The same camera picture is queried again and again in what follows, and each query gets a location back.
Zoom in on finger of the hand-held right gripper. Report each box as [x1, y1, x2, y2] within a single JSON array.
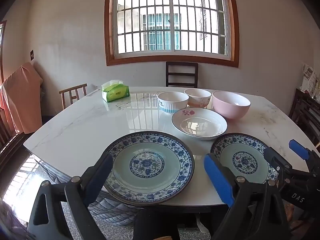
[[288, 139, 320, 173], [263, 147, 293, 181]]

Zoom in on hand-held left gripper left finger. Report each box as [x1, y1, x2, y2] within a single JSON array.
[[27, 152, 114, 240]]

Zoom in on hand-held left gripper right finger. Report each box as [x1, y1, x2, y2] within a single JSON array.
[[204, 153, 293, 240]]

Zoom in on small blue floral plate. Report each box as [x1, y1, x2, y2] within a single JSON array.
[[210, 132, 279, 184]]

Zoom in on large blue floral plate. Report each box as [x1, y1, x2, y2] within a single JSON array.
[[103, 131, 195, 205]]

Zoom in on white plate with pink flower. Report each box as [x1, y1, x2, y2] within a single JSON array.
[[171, 107, 228, 141]]

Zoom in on pink bowl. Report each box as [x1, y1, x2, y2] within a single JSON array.
[[212, 91, 251, 120]]

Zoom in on grey quilted table base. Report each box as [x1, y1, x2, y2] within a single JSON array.
[[30, 152, 140, 227]]

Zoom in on dark carved wooden chair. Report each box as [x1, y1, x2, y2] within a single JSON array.
[[289, 88, 320, 145]]

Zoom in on stack of newspapers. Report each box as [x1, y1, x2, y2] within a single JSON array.
[[299, 63, 320, 95]]

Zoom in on white bowl with rabbit print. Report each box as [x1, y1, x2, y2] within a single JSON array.
[[184, 88, 212, 109]]

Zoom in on green tissue pack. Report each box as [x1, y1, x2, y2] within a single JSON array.
[[101, 80, 130, 103]]

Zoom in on white bowl with blue stripes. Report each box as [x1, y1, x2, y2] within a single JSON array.
[[157, 91, 189, 115]]

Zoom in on light wooden chair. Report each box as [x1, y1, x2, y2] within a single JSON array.
[[59, 83, 88, 110]]

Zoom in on dark wooden bench chair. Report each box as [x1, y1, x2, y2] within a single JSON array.
[[0, 110, 25, 170]]

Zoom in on orange cloth cover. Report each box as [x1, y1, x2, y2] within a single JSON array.
[[0, 62, 43, 134]]

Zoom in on dark wooden slatted chair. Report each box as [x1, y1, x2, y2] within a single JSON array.
[[165, 61, 199, 88]]

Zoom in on brown wooden door frame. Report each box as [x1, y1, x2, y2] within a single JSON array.
[[0, 20, 7, 85]]

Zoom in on barred window with wooden frame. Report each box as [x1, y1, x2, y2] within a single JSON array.
[[104, 0, 240, 68]]

